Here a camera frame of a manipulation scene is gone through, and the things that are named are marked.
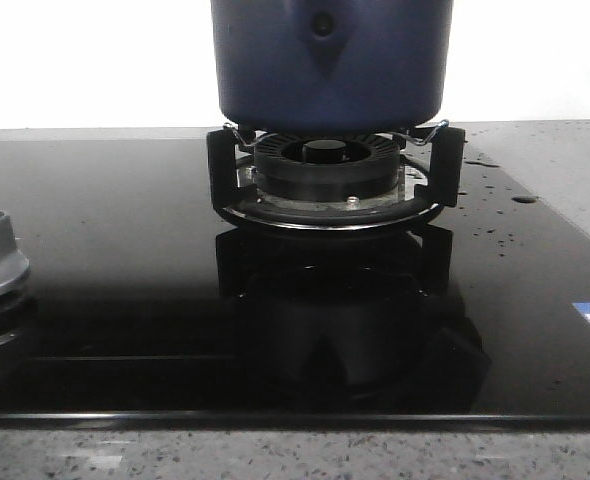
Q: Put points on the black pot support grate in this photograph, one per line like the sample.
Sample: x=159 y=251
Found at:
x=429 y=176

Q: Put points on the dark blue cooking pot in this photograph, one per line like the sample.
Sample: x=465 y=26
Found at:
x=331 y=67

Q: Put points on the black round gas burner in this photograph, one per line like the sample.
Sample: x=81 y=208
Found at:
x=326 y=169

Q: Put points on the black glass gas cooktop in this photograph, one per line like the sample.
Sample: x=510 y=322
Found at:
x=144 y=310

